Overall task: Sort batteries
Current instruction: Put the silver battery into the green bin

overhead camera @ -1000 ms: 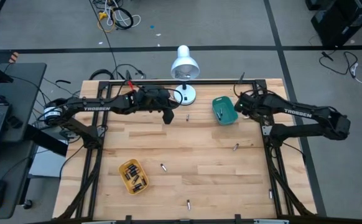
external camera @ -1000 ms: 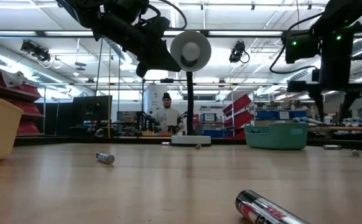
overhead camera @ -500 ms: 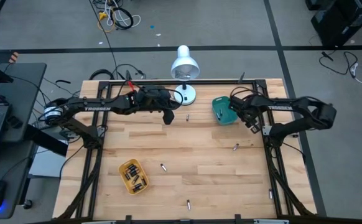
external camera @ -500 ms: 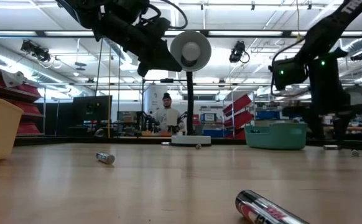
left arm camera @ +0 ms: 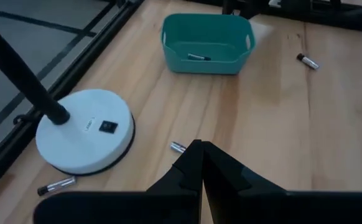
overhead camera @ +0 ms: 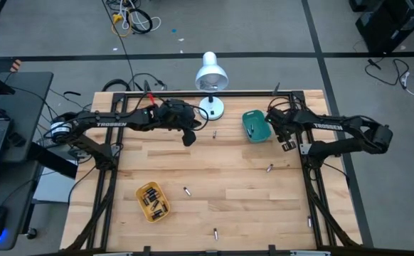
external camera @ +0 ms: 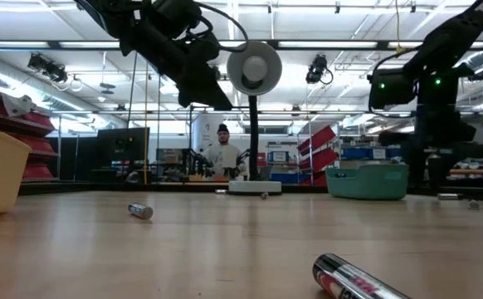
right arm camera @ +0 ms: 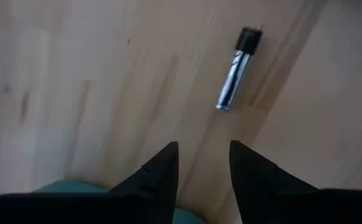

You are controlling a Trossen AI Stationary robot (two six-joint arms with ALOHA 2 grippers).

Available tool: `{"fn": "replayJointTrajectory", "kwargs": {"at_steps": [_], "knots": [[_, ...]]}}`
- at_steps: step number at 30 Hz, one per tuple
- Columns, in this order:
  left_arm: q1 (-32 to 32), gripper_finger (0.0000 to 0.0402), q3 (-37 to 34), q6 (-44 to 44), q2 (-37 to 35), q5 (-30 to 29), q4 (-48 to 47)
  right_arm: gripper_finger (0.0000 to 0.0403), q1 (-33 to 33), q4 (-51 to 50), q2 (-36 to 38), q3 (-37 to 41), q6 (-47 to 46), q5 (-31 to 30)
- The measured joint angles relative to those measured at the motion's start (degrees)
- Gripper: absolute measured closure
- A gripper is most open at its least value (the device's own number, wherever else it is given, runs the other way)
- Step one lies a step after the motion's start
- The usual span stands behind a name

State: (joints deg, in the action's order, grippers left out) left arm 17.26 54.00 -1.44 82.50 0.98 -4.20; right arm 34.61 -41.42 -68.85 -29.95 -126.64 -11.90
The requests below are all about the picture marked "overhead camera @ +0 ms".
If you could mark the orange black striped object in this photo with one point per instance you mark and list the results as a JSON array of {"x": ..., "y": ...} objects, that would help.
[{"x": 15, "y": 65}]

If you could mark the white desk lamp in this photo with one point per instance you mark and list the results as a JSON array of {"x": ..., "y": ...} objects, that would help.
[{"x": 211, "y": 73}]

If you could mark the black caster wheel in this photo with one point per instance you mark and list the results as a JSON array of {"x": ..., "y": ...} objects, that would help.
[{"x": 31, "y": 233}]

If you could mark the white light bar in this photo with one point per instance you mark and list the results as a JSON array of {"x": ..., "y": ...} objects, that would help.
[
  {"x": 310, "y": 253},
  {"x": 111, "y": 254}
]

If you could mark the teal plastic bin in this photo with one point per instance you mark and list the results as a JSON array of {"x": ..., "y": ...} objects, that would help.
[{"x": 258, "y": 135}]

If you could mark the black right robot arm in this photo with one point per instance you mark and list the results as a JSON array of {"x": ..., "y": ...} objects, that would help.
[{"x": 335, "y": 127}]

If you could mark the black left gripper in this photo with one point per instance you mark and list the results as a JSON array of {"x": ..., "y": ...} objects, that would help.
[{"x": 175, "y": 113}]

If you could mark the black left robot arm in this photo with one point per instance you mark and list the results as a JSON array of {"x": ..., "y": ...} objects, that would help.
[{"x": 111, "y": 124}]

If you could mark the black computer tower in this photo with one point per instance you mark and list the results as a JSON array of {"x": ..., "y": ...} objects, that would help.
[{"x": 388, "y": 25}]

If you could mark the yellow plastic bin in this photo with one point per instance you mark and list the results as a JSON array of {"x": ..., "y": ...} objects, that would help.
[{"x": 140, "y": 193}]

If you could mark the dark grey side desk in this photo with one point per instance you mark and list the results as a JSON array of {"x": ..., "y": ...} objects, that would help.
[{"x": 32, "y": 96}]

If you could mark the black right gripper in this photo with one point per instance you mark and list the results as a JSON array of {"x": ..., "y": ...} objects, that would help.
[{"x": 286, "y": 131}]

